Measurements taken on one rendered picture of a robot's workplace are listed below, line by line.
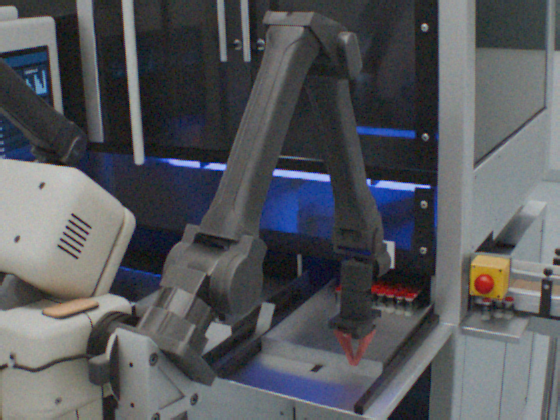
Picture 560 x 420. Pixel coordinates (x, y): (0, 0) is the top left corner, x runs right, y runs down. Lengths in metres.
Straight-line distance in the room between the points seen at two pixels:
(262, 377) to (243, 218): 0.56
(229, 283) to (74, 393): 0.23
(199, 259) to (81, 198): 0.16
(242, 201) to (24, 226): 0.27
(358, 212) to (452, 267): 0.38
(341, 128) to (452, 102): 0.38
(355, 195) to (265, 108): 0.32
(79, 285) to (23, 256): 0.09
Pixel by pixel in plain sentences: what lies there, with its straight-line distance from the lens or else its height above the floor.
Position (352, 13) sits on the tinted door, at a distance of 1.55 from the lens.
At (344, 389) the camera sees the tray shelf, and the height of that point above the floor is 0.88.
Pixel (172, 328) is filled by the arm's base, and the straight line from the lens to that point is 0.85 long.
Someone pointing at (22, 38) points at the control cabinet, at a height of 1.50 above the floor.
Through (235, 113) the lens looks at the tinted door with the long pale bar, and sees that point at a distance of 1.72.
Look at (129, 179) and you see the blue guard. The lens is 1.95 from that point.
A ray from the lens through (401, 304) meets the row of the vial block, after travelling 1.64.
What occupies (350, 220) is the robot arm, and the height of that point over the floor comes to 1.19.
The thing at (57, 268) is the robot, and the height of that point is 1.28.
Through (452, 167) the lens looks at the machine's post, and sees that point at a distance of 1.50.
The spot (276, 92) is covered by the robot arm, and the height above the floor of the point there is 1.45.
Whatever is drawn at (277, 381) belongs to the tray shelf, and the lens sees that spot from 1.41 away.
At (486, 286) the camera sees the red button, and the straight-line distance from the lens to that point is 1.52.
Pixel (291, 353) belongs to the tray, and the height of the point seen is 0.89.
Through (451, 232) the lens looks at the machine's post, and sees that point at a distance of 1.54.
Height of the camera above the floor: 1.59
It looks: 17 degrees down
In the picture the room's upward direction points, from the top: 2 degrees counter-clockwise
